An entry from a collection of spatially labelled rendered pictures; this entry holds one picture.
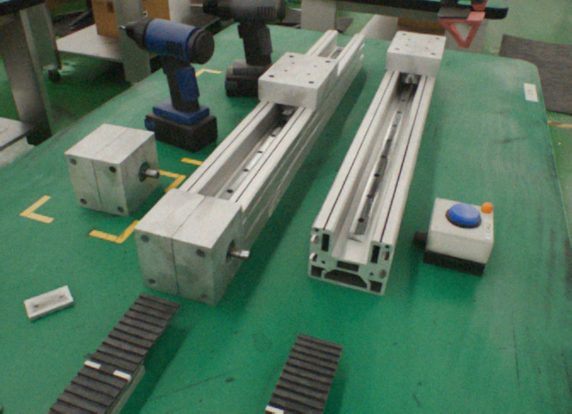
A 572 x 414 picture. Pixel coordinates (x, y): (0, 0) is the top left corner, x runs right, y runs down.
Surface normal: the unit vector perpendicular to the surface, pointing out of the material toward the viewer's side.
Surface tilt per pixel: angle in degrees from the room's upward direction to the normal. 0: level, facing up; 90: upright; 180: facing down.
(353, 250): 0
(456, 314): 0
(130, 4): 90
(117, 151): 0
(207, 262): 90
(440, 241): 90
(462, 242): 90
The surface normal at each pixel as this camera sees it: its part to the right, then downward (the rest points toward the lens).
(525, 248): 0.04, -0.82
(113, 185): -0.28, 0.55
